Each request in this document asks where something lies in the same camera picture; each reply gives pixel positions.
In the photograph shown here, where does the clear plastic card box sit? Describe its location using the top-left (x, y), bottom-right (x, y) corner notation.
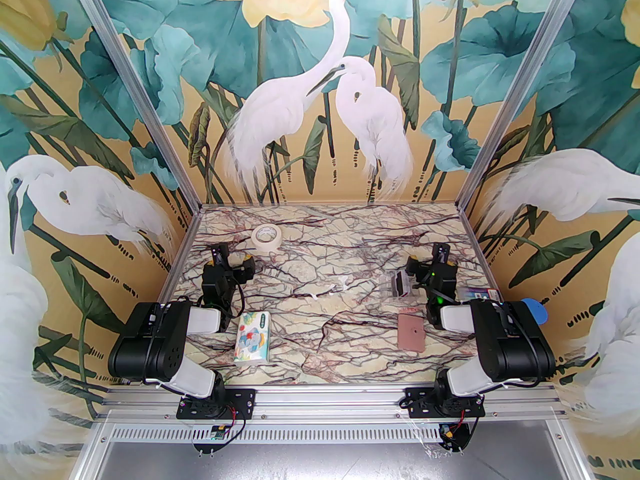
top-left (389, 269), bottom-right (417, 300)

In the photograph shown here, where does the pink card holder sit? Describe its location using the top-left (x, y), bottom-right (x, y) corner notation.
top-left (397, 313), bottom-right (427, 353)

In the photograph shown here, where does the cream masking tape roll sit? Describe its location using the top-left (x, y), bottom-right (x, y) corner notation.
top-left (251, 223), bottom-right (283, 254)

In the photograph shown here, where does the cartoon print tissue pack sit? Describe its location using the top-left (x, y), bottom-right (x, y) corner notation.
top-left (233, 311), bottom-right (272, 364)

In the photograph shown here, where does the blue lidded clear tube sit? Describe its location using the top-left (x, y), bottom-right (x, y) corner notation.
top-left (520, 299), bottom-right (547, 325)

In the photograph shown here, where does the vented aluminium strip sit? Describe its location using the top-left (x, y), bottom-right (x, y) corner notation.
top-left (97, 422), bottom-right (571, 445)

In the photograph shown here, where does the grey sheet metal panel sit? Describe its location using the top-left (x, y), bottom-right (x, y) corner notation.
top-left (75, 440), bottom-right (591, 480)

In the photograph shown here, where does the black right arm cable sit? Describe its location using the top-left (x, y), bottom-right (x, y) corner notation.
top-left (413, 274), bottom-right (437, 303)

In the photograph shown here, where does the short aluminium table edge rail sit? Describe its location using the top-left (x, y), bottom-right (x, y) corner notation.
top-left (199, 202), bottom-right (465, 210)

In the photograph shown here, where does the small circuit board with wires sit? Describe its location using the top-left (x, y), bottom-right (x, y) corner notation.
top-left (436, 415), bottom-right (475, 453)
top-left (193, 420), bottom-right (247, 456)

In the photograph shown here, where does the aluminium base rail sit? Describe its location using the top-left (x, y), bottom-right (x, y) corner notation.
top-left (95, 385), bottom-right (572, 424)

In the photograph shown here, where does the aluminium frame post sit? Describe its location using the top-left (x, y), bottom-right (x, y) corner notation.
top-left (458, 0), bottom-right (587, 215)
top-left (64, 0), bottom-right (204, 215)

